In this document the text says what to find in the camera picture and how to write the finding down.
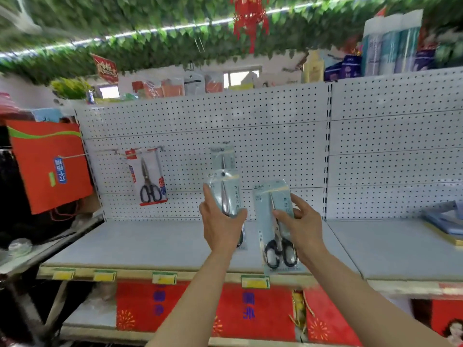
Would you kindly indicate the person's left forearm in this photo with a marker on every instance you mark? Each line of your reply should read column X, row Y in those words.
column 195, row 303

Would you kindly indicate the person's left hand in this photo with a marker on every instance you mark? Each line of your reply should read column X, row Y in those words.
column 220, row 231

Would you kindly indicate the white packet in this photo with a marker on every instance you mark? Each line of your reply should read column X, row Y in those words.
column 194, row 84

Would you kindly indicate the person's right hand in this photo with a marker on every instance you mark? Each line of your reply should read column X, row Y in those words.
column 307, row 238

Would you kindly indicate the white red scissors pack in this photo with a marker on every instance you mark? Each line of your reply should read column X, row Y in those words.
column 146, row 177

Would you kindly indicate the yellow green price tag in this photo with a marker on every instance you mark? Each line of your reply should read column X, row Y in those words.
column 63, row 274
column 105, row 276
column 255, row 282
column 164, row 278

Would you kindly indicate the green bottle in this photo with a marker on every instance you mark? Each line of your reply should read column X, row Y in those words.
column 128, row 96

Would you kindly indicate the dark blue white pack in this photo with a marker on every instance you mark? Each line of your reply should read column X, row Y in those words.
column 425, row 60

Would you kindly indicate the clear glass ashtray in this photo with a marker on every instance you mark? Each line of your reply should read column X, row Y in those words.
column 20, row 246

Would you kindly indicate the green artificial leaf vines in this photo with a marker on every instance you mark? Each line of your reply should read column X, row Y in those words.
column 162, row 46

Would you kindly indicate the red gold hanging sign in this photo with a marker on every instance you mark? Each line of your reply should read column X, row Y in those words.
column 381, row 11

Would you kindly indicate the blue flat box gold edge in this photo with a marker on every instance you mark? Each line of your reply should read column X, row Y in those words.
column 448, row 231

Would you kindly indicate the blue packages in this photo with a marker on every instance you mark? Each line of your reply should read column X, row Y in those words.
column 343, row 70

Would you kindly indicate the yellow flowers white pot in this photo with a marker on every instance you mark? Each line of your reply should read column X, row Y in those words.
column 70, row 87

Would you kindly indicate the small red hanging sign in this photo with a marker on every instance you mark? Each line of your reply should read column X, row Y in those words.
column 105, row 68

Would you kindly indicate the green white pack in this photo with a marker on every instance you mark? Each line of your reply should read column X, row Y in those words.
column 448, row 48

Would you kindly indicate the pale yellow bottle pack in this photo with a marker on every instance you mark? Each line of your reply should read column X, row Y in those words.
column 314, row 68

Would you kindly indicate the white light strip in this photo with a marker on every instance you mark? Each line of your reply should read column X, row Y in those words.
column 170, row 28

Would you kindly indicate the yellow chips bag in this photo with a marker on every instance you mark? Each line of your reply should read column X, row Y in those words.
column 298, row 310

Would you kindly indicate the pale green scissors packet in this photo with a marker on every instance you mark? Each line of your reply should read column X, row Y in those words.
column 262, row 209
column 222, row 155
column 228, row 187

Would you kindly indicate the orange gift bag green stripe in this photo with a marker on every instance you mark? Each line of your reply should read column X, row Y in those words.
column 36, row 177

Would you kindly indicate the orange packet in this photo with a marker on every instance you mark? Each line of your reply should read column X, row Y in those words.
column 152, row 91
column 173, row 89
column 214, row 84

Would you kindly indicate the person's right forearm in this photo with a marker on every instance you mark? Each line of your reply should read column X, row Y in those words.
column 361, row 303

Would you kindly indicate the pack of teal white rolls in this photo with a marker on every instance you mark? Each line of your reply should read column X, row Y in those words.
column 392, row 46

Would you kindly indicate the light blue printed board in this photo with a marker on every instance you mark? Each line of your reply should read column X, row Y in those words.
column 45, row 115

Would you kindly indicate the white metal pegboard shelf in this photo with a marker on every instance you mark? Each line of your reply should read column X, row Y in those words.
column 379, row 158

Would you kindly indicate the black glass appliance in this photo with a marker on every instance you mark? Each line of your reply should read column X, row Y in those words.
column 11, row 198

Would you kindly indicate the stack of pink basins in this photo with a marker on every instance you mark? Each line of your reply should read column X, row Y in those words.
column 7, row 104

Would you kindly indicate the red hanging knot ornament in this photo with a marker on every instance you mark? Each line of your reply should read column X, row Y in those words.
column 249, row 18

